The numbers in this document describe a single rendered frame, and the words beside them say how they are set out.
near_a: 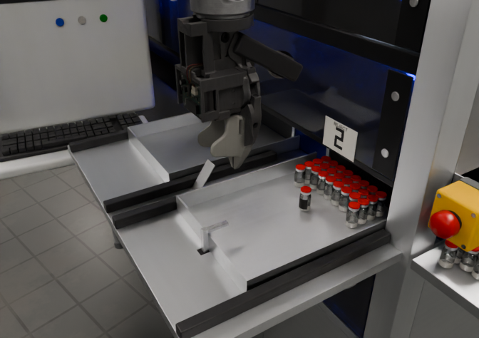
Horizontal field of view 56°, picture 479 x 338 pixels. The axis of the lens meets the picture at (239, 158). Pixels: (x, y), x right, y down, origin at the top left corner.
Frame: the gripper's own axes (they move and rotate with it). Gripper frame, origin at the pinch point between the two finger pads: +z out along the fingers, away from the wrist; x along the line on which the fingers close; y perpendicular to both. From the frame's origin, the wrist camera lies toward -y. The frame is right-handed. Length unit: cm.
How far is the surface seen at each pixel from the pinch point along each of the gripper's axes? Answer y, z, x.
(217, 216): -3.6, 20.6, -14.1
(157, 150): -3.8, 20.5, -44.4
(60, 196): 7, 108, -179
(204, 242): 2.9, 18.6, -6.6
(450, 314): -45, 46, 12
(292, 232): -12.9, 20.6, -3.0
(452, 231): -23.0, 9.1, 19.8
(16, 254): 35, 108, -141
